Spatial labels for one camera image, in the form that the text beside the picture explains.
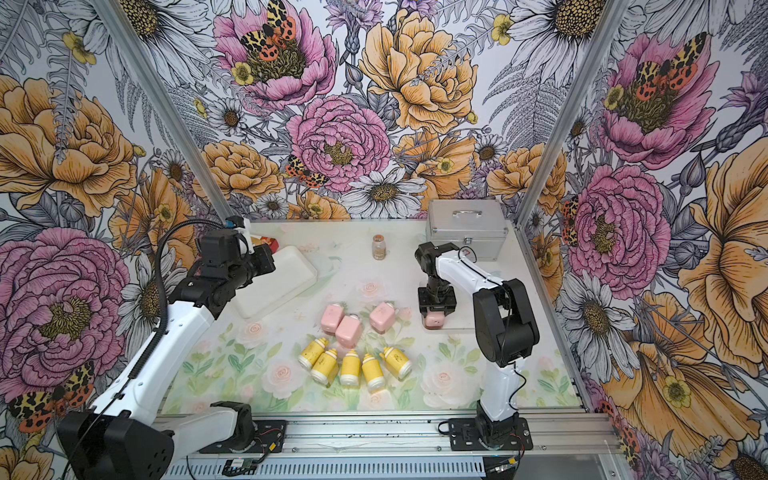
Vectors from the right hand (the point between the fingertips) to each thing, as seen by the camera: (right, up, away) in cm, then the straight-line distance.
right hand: (435, 318), depth 89 cm
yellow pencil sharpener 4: (-17, -12, -11) cm, 24 cm away
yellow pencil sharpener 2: (-29, -10, -11) cm, 33 cm away
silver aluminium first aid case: (+16, +29, +13) cm, 35 cm away
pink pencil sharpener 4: (0, 0, -1) cm, 1 cm away
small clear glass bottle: (-17, +21, +18) cm, 33 cm away
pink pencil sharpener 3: (-15, +1, -1) cm, 15 cm away
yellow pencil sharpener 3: (-23, -10, -12) cm, 28 cm away
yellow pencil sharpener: (-34, -7, -9) cm, 35 cm away
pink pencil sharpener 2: (-25, -3, -2) cm, 25 cm away
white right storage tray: (+8, -1, +1) cm, 8 cm away
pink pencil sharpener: (-30, 0, -1) cm, 30 cm away
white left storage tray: (-46, +12, +16) cm, 50 cm away
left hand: (-44, +17, -10) cm, 48 cm away
